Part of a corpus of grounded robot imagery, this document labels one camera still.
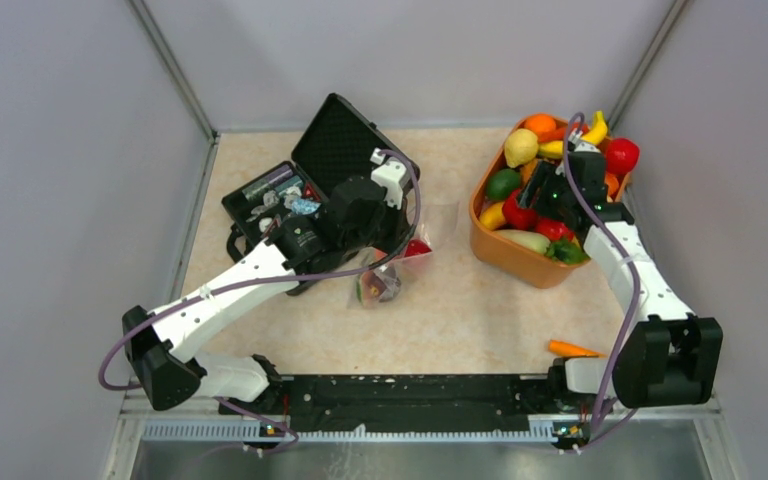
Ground red toy bell pepper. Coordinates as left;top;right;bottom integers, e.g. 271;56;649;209
502;188;538;231

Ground red toy tomato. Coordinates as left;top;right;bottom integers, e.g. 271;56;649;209
403;238;433;258

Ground clear zip top bag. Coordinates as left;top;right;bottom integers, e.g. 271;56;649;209
347;202;460;310

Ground toy watermelon slice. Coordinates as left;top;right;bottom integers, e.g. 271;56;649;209
355;272;379;308

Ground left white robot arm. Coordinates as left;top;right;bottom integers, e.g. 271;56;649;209
120;168;417;414

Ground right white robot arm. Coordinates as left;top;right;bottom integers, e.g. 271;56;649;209
518;152;723;412

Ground yellow toy banana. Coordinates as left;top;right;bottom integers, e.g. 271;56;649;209
538;110;609;159

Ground red toy apple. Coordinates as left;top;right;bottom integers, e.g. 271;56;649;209
604;138;640;176

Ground green toy lime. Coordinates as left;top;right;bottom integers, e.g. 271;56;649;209
485;168;522;202

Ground toy orange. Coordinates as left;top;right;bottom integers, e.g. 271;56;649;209
523;113;557;136

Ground pale green toy eggplant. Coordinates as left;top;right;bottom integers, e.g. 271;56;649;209
495;229;551;255

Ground black poker chip case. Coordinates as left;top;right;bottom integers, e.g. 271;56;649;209
221;93;421;296

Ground green toy leaf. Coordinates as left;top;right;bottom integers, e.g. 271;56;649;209
545;238;590;265

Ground orange fruit basket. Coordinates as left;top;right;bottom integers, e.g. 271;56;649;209
470;117;634;289

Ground orange toy carrot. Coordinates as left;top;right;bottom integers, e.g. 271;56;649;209
547;340;604;358

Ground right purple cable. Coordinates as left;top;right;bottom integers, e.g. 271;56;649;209
561;112;642;439

